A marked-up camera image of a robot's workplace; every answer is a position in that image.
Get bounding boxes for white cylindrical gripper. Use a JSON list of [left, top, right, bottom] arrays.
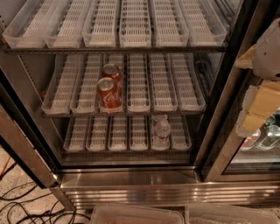
[[234, 18, 280, 137]]

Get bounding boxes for red coke can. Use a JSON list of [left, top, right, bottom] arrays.
[[101, 63, 122, 88], [97, 77, 122, 113]]

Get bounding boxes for red can in right fridge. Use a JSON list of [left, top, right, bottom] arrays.
[[241, 129, 261, 151]]

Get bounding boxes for stainless steel fridge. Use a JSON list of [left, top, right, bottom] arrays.
[[0, 0, 280, 210]]

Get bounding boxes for left fridge door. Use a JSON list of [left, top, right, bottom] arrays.
[[0, 68, 62, 188]]

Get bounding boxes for clear plastic water bottle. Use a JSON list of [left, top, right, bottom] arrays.
[[151, 115, 172, 151]]

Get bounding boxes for right clear plastic bin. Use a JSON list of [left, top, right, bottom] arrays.
[[185, 203, 280, 224]]

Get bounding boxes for clear plastic bin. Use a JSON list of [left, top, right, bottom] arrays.
[[185, 203, 280, 224], [89, 204, 185, 224]]

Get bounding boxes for left clear plastic bin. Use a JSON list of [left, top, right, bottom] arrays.
[[89, 204, 185, 224]]

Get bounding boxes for middle wire shelf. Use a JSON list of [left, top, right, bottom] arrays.
[[41, 110, 205, 118]]

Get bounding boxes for wire shelf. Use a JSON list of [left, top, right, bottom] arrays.
[[1, 44, 227, 54], [62, 147, 191, 156], [41, 110, 205, 118]]

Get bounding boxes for bottom wire shelf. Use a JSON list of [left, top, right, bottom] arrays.
[[62, 147, 191, 156]]

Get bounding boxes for top wire shelf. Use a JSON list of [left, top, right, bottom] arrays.
[[1, 44, 227, 54]]

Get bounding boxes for orange floor cable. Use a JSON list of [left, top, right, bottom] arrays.
[[0, 156, 12, 178]]

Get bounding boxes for black floor cables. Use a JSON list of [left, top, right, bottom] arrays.
[[0, 161, 91, 224]]

